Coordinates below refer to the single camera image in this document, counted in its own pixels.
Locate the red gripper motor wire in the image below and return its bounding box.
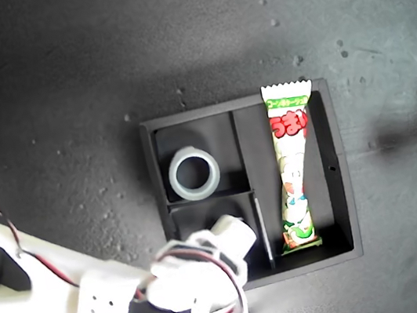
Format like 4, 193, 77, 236
127, 237, 252, 313

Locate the black tray with wells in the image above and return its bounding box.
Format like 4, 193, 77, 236
135, 75, 368, 304

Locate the red arm wire loop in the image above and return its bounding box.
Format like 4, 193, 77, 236
0, 193, 82, 300

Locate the large white tape roll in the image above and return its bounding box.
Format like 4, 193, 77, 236
163, 141, 226, 206

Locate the small white tape roll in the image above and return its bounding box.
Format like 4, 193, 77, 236
206, 210, 262, 271

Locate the snack bar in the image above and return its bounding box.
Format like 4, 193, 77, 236
254, 77, 339, 257

